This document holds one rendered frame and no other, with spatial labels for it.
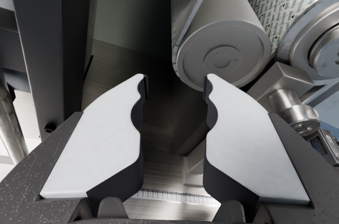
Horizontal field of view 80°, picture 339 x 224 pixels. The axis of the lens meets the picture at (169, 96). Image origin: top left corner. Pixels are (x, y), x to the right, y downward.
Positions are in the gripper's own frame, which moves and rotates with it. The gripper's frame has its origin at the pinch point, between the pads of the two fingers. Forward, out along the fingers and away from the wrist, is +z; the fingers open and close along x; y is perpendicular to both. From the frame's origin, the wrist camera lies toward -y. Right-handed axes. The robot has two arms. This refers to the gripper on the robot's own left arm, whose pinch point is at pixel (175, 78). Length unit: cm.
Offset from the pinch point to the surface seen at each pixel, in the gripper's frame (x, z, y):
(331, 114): 183, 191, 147
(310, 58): 16.3, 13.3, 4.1
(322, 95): 75, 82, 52
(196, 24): 2.2, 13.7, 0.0
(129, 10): -13.1, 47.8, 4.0
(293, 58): 14.5, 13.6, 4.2
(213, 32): 4.3, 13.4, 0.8
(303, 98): 21.2, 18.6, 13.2
